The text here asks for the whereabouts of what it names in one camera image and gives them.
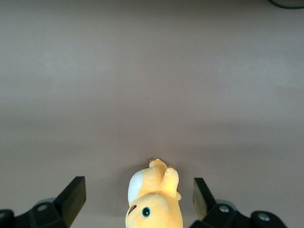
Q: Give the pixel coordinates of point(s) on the yellow plush toy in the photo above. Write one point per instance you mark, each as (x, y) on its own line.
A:
(154, 190)

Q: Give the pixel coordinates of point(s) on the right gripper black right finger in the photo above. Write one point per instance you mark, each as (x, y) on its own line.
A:
(213, 213)

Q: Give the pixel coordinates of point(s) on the brown table cover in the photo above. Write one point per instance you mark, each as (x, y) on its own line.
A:
(152, 83)

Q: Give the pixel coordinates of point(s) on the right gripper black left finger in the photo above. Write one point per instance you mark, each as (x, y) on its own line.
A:
(59, 211)

